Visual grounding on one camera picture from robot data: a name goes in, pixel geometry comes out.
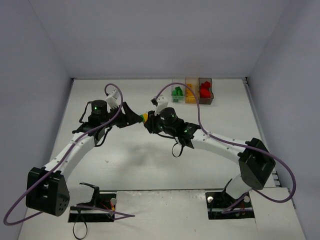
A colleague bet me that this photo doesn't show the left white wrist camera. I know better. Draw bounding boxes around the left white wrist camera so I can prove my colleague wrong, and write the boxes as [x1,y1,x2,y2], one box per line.
[105,89,122,110]

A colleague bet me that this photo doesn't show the clear plastic container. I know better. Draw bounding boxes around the clear plastic container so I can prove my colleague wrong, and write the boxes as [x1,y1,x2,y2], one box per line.
[171,78,186,104]

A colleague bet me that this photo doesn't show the green lego brick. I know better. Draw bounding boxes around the green lego brick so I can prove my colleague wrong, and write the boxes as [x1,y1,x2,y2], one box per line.
[171,86,184,97]

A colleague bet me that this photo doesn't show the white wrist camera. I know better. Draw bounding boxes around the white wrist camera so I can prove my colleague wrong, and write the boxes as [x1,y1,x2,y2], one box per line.
[151,95,169,116]
[105,89,122,110]

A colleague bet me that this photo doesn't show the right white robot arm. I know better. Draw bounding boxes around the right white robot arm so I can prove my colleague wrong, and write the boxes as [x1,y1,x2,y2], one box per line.
[141,107,276,200]

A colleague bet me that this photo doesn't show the yellow rounded lego brick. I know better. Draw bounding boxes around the yellow rounded lego brick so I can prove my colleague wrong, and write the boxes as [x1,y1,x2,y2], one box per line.
[185,83,196,104]

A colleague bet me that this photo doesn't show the amber plastic container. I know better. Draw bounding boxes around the amber plastic container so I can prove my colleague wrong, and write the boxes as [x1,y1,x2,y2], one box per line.
[185,77,200,104]

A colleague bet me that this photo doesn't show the green yellow red rounded stack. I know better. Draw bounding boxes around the green yellow red rounded stack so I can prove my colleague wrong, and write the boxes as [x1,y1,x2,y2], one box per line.
[199,88,211,99]

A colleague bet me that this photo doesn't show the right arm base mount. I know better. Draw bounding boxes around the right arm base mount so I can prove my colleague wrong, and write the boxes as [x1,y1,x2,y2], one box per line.
[205,180,255,220]

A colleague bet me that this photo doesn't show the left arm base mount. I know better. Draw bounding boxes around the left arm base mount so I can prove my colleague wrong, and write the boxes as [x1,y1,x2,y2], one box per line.
[68,182,117,223]

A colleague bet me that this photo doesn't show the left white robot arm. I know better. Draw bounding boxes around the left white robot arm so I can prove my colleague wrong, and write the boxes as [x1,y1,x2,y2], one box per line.
[25,100,144,217]

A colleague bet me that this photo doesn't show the red lego brick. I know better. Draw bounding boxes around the red lego brick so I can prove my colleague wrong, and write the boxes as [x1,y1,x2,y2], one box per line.
[201,81,211,89]

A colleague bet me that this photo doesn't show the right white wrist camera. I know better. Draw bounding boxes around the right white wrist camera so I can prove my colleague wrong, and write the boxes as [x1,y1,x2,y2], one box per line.
[151,95,169,116]

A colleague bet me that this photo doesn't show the green yellow red lego stack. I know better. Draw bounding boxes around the green yellow red lego stack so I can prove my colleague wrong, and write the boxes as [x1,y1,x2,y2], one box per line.
[140,113,148,123]

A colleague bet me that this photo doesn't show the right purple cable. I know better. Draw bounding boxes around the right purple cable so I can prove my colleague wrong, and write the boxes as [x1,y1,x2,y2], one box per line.
[156,82,298,213]

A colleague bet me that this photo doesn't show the dark grey plastic container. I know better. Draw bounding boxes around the dark grey plastic container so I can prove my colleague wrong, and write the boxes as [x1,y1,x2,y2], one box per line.
[198,77,215,105]

